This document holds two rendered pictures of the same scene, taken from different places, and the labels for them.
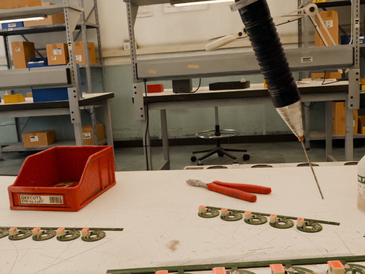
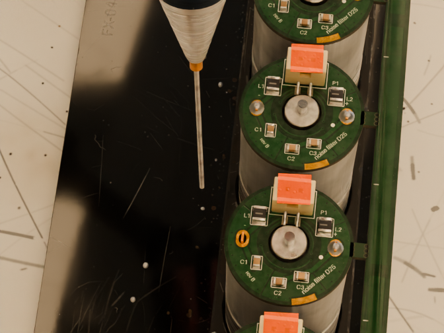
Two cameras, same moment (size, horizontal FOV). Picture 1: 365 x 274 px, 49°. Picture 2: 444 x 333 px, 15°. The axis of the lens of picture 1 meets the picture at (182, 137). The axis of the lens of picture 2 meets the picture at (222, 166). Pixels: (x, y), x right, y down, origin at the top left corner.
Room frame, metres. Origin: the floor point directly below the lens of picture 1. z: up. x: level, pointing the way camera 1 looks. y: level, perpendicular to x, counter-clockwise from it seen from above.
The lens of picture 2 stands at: (0.17, -0.16, 1.12)
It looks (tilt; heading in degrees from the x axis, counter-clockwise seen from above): 67 degrees down; 95
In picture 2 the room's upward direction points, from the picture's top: straight up
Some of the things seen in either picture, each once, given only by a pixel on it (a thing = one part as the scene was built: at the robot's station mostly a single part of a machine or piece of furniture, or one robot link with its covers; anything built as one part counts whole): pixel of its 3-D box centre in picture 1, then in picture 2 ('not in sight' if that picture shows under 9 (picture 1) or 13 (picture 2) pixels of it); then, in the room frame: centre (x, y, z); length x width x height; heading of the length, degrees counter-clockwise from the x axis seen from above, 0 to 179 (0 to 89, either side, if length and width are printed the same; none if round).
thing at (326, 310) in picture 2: not in sight; (284, 284); (0.18, -0.05, 0.79); 0.02 x 0.02 x 0.05
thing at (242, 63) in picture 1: (240, 65); not in sight; (2.45, -0.38, 0.90); 1.30 x 0.06 x 0.12; 81
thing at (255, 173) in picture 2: not in sight; (296, 160); (0.18, -0.02, 0.79); 0.02 x 0.02 x 0.05
